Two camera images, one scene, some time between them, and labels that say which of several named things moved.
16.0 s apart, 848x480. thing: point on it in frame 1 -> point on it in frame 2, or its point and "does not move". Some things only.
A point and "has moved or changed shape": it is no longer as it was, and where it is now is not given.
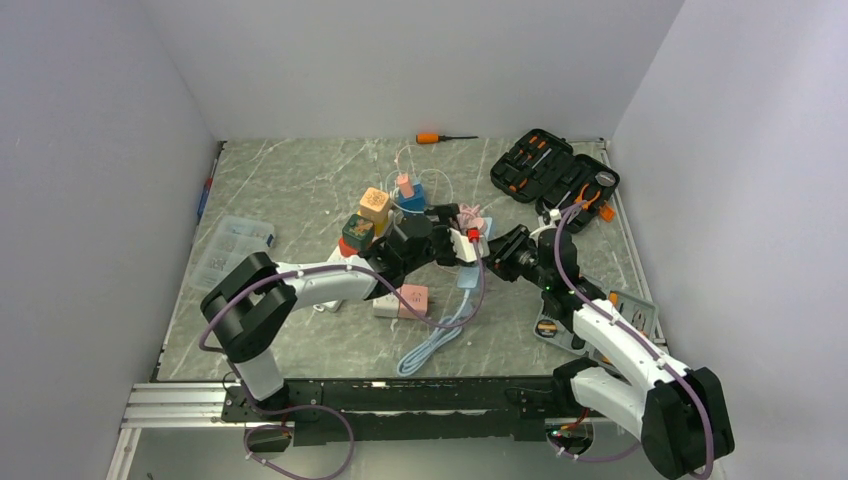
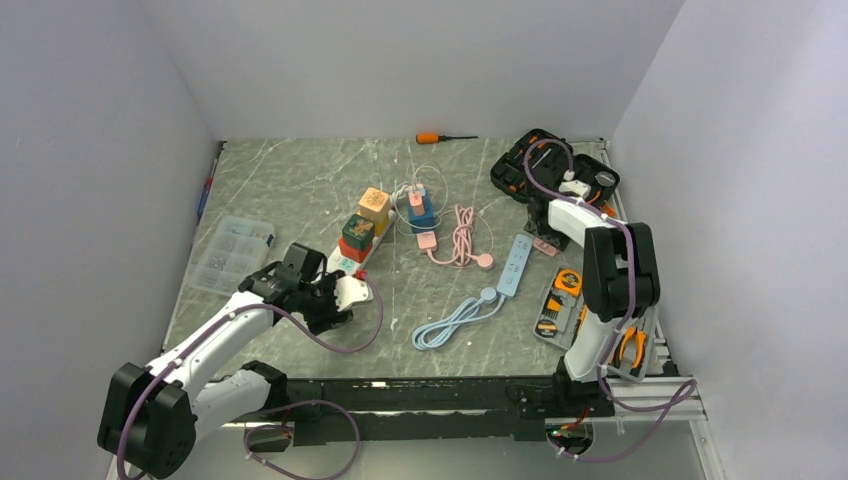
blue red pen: x=206 y=191 does not move
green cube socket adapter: x=358 y=231 does not move
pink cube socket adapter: x=416 y=295 has moved or changed shape
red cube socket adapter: x=346 y=250 does not move
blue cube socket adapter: x=416 y=203 has moved or changed shape
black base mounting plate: x=375 y=411 does not move
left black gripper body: x=440 y=247 -> x=318 y=304
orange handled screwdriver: x=431 y=138 does not move
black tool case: x=544 y=167 does not move
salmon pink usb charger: x=405 y=184 -> x=415 y=199
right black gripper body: x=518 y=256 -> x=549 y=235
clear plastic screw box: x=232 y=239 does not move
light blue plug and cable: x=468 y=278 -> x=485 y=306
